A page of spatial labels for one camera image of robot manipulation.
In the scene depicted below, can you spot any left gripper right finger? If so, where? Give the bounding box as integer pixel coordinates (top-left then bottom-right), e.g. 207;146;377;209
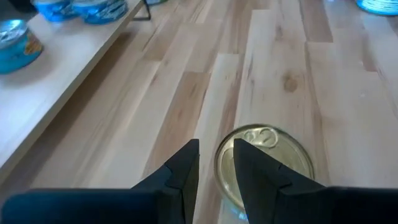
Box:
233;138;398;224

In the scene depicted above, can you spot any teal yellowfin tuna can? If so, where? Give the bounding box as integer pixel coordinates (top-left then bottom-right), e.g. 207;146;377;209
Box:
0;19;44;75

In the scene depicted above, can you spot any green label can gold lid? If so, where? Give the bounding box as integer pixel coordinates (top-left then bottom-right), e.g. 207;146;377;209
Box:
213;123;315;224

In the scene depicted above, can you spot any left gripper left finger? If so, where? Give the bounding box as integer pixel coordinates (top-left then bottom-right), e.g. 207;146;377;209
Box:
0;138;200;224

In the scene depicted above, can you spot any wooden shelf black metal frame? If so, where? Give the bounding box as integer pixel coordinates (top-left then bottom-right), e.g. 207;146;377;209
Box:
0;0;152;187

